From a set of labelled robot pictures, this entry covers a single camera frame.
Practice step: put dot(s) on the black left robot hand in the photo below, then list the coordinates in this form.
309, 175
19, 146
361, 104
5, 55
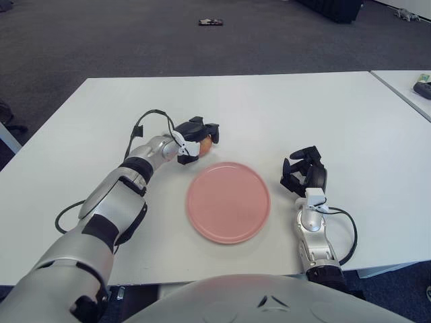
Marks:
192, 129

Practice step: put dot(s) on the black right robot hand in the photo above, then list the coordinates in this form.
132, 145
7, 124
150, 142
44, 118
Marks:
318, 175

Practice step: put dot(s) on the red yellow apple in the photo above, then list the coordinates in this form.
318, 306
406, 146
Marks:
205, 146

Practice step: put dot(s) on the pink round plate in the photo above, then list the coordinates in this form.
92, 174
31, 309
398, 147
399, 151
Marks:
229, 202

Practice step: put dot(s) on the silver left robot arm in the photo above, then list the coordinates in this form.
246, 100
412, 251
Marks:
111, 202

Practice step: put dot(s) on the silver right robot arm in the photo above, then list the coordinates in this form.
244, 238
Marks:
311, 222

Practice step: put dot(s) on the small dark floor object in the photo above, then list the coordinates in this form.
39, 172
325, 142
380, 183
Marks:
210, 22

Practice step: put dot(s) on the grey handheld controller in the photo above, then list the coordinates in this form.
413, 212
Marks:
424, 89

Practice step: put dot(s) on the small green package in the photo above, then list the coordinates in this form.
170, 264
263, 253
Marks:
425, 77

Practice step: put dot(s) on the grey robot torso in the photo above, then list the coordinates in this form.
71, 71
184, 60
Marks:
235, 297

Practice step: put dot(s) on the grey caster wheel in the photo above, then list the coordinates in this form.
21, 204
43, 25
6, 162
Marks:
429, 293

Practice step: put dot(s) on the black cabinet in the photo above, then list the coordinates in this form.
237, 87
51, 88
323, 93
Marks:
336, 10

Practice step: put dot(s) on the grey floor clutter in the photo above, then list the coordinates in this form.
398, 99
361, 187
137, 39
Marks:
406, 14

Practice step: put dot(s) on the white desk leg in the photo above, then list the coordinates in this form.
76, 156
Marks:
8, 138

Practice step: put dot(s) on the black office chair base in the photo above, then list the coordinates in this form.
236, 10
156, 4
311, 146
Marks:
6, 116

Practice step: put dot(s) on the white table frame bar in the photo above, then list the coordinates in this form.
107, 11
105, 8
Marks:
377, 270

